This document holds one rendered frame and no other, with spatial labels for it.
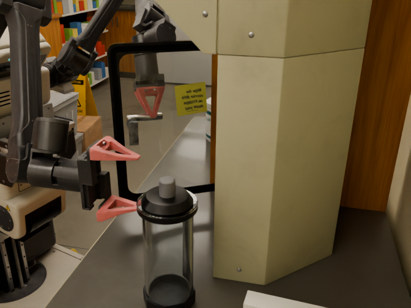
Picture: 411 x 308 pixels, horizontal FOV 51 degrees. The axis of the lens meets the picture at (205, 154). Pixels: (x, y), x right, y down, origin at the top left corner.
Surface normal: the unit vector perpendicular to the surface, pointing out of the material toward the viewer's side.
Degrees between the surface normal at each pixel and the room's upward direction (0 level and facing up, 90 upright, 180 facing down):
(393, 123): 90
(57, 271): 0
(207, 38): 90
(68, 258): 0
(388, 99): 90
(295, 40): 90
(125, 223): 0
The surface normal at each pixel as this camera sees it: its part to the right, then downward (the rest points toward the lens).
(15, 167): -0.68, -0.08
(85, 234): 0.01, -0.91
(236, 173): -0.22, 0.40
